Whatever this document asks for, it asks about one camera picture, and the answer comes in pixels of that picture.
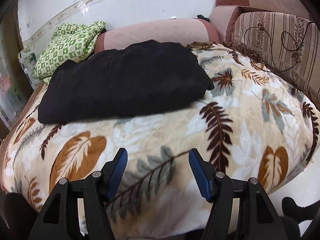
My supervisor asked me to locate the black coat with grey fur collar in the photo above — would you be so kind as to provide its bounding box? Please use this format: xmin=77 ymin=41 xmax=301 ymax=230
xmin=38 ymin=40 xmax=214 ymax=124

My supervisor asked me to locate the leaf pattern fleece blanket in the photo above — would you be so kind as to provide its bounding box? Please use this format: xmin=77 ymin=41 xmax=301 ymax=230
xmin=1 ymin=44 xmax=319 ymax=239

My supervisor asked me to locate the green white patterned cloth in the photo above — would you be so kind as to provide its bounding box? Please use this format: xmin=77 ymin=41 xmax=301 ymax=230
xmin=33 ymin=21 xmax=106 ymax=83

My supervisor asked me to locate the striped floral pillow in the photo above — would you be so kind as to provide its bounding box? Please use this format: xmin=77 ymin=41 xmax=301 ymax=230
xmin=231 ymin=11 xmax=319 ymax=101

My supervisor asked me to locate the pink quilted bolster cushion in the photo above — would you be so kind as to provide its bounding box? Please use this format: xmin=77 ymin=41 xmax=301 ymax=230
xmin=94 ymin=18 xmax=220 ymax=54

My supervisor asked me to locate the small black object on bolster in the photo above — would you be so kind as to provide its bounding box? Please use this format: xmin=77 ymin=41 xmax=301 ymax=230
xmin=197 ymin=15 xmax=210 ymax=22

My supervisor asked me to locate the brown wooden door frame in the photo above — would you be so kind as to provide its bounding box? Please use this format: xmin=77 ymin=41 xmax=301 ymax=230
xmin=0 ymin=0 xmax=33 ymax=140

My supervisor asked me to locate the black cable on pillow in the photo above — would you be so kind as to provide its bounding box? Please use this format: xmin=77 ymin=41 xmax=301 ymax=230
xmin=243 ymin=21 xmax=318 ymax=73

